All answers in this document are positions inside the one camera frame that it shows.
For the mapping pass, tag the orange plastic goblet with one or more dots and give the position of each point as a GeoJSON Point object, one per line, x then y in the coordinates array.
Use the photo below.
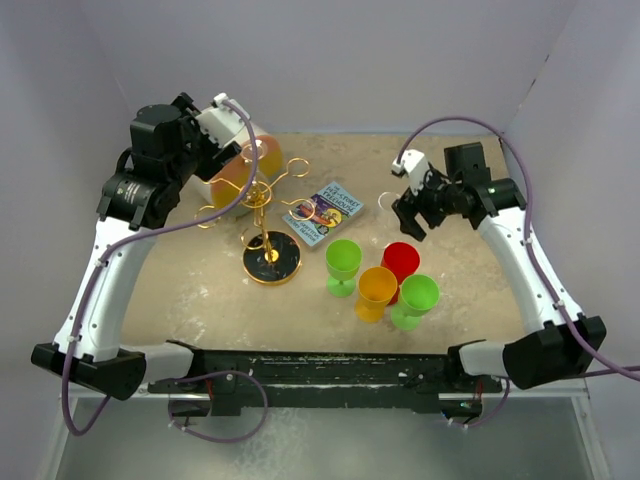
{"type": "Point", "coordinates": [376, 287]}

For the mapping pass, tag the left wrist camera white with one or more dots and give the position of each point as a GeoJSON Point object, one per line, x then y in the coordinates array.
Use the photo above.
{"type": "Point", "coordinates": [221, 120]}

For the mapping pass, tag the green goblet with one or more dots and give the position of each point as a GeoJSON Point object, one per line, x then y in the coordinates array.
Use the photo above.
{"type": "Point", "coordinates": [418, 295]}
{"type": "Point", "coordinates": [343, 258]}

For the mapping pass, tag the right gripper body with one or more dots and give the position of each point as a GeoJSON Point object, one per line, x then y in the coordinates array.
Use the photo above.
{"type": "Point", "coordinates": [437, 198]}

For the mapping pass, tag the gold wine glass rack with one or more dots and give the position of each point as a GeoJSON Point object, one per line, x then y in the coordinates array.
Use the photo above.
{"type": "Point", "coordinates": [271, 257]}

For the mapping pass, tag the clear glass on table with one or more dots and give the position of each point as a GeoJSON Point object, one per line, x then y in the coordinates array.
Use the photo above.
{"type": "Point", "coordinates": [385, 225]}

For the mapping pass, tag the colourful children's book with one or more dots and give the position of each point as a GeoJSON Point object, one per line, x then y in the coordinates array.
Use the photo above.
{"type": "Point", "coordinates": [317, 218]}

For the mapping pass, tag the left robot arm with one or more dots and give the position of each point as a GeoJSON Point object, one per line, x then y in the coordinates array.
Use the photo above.
{"type": "Point", "coordinates": [170, 143]}

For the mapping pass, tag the red plastic goblet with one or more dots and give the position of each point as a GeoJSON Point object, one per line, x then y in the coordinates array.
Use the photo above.
{"type": "Point", "coordinates": [403, 260]}

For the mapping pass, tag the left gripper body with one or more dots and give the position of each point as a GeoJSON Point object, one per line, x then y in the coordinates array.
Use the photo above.
{"type": "Point", "coordinates": [200, 148]}

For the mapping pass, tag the white orange cylinder appliance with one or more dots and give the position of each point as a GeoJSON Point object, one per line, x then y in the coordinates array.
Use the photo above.
{"type": "Point", "coordinates": [222, 189]}

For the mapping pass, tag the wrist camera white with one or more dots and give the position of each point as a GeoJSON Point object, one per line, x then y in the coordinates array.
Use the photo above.
{"type": "Point", "coordinates": [221, 120]}
{"type": "Point", "coordinates": [414, 165]}

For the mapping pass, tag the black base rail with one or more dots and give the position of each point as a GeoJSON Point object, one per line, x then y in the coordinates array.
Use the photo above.
{"type": "Point", "coordinates": [238, 379]}

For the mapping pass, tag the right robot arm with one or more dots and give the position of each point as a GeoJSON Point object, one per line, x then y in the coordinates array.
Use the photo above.
{"type": "Point", "coordinates": [496, 209]}

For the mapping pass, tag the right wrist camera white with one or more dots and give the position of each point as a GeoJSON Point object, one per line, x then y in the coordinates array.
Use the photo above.
{"type": "Point", "coordinates": [414, 165]}

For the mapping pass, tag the clear wine glass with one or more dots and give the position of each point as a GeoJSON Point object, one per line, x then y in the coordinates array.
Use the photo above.
{"type": "Point", "coordinates": [268, 149]}

